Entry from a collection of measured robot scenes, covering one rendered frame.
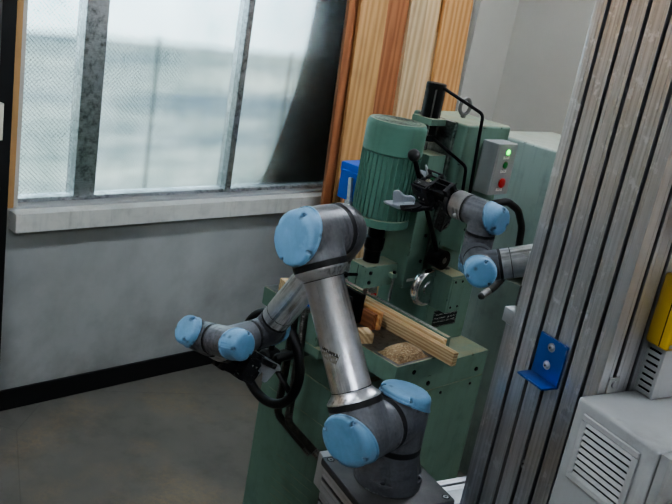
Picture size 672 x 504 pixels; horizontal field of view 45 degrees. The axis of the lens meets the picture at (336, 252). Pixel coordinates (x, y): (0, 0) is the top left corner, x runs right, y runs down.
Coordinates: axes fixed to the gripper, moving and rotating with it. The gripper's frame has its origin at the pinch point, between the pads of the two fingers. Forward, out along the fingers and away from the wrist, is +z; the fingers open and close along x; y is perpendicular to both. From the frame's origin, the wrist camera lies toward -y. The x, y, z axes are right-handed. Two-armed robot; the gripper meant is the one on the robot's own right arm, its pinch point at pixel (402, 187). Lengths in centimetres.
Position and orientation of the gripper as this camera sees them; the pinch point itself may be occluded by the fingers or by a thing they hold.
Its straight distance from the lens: 227.6
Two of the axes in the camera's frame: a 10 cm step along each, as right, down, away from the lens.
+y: -2.7, -7.3, -6.3
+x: -7.0, 6.0, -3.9
